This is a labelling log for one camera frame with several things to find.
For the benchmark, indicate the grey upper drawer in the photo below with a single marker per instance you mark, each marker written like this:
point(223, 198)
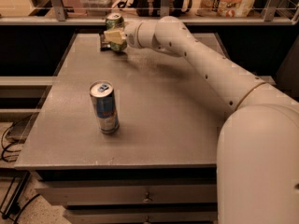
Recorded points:
point(75, 193)

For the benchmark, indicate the printed snack bag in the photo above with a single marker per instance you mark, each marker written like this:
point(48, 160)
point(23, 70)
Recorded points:
point(225, 8)

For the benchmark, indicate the green soda can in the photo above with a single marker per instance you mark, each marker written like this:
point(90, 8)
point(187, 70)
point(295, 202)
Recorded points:
point(115, 20)

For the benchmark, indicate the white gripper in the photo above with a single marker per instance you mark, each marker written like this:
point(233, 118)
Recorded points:
point(132, 35)

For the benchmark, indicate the metal railing frame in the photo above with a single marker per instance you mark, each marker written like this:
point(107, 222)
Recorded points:
point(22, 12)

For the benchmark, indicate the blue silver energy drink can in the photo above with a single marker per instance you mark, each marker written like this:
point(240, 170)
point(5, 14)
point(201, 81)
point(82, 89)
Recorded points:
point(104, 106)

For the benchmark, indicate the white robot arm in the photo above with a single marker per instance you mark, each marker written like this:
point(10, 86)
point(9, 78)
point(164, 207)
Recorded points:
point(258, 146)

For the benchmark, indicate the dark rxbar chocolate wrapper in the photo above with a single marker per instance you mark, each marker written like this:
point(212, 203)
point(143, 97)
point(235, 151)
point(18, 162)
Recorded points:
point(104, 45)

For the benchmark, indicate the grey drawer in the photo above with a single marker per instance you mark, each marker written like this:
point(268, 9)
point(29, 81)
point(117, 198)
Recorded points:
point(75, 193)
point(173, 214)

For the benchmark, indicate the grey lower drawer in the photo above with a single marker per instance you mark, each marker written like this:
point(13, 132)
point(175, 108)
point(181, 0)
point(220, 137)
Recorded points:
point(173, 214)

